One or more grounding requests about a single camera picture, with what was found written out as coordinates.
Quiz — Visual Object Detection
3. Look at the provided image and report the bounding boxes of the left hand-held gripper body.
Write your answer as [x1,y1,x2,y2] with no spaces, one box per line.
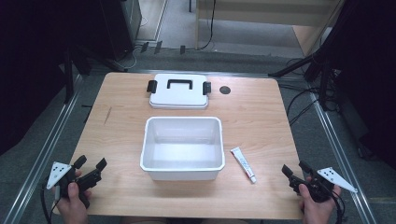
[46,161,104,210]

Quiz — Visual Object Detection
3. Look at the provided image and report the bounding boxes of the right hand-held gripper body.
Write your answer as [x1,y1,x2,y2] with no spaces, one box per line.
[288,166,359,203]

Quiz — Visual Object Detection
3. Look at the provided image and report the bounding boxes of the person's left hand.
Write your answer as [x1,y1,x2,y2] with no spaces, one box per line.
[51,169,93,224]

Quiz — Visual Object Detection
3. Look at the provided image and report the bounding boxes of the person's right hand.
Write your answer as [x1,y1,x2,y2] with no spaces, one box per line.
[298,176,343,224]

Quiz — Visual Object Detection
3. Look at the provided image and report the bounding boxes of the white ointment tube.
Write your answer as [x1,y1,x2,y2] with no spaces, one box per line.
[230,147,258,185]

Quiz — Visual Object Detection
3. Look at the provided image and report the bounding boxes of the white plastic storage box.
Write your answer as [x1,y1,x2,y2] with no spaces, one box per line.
[139,116,226,182]

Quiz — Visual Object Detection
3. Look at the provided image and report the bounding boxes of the black metal stand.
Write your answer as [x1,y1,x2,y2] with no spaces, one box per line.
[62,45,129,105]

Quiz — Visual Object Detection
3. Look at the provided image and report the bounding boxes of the black tripod stand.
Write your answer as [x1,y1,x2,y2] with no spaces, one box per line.
[267,40,344,112]

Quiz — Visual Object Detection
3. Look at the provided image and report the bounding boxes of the dark curtain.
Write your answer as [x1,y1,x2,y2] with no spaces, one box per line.
[323,0,396,171]
[0,0,108,157]

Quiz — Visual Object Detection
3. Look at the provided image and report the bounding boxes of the black cabinet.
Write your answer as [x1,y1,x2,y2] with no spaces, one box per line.
[98,0,143,62]

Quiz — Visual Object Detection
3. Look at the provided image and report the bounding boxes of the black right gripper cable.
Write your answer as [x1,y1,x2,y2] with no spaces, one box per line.
[328,186,347,224]

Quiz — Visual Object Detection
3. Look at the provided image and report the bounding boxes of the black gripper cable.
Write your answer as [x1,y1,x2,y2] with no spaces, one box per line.
[40,182,61,224]
[328,186,347,224]

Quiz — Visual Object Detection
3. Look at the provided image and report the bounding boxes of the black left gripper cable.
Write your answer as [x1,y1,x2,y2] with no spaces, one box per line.
[40,182,61,224]

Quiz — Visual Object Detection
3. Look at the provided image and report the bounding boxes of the aluminium floor rail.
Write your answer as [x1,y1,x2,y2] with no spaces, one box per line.
[2,74,85,224]
[306,81,378,224]

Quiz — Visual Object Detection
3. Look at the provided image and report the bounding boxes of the black floor cables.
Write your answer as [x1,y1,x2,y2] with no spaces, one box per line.
[277,57,341,127]

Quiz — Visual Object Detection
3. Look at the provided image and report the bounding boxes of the white lid with black handle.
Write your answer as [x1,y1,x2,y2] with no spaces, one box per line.
[147,73,213,110]

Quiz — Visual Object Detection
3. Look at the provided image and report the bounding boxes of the white floor cable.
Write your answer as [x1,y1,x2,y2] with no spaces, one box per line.
[122,45,145,70]

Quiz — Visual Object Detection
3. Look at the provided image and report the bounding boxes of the light wooden furniture frame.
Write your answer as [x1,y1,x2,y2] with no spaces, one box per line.
[194,0,345,58]

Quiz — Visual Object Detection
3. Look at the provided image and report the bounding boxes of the black hanging cable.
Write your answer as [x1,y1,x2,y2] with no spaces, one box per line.
[197,0,218,51]

